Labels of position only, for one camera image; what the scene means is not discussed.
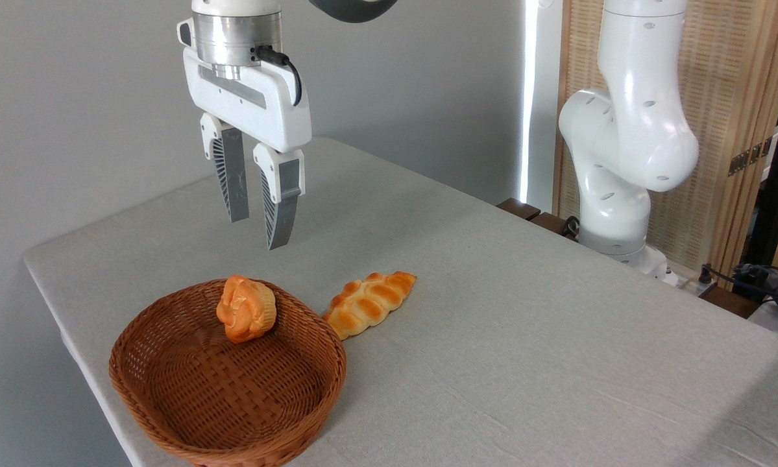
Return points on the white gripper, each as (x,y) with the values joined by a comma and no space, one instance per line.
(265,113)

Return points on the braided golden bread loaf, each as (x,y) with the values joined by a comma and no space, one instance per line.
(369,301)

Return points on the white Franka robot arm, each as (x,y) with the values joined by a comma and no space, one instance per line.
(629,130)

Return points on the orange muffin shaped bread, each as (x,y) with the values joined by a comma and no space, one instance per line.
(246,311)

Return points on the brown wicker basket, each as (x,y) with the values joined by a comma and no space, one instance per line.
(233,402)

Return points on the silver cylindrical wrist flange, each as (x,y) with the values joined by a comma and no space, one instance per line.
(230,39)

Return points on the grey tablecloth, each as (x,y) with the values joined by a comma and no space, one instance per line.
(525,357)

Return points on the brass screen hinge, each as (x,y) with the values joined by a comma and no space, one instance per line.
(749,157)

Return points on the black metal stand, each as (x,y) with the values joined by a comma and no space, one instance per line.
(775,181)

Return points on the white door frame post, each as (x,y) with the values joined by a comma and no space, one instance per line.
(547,97)

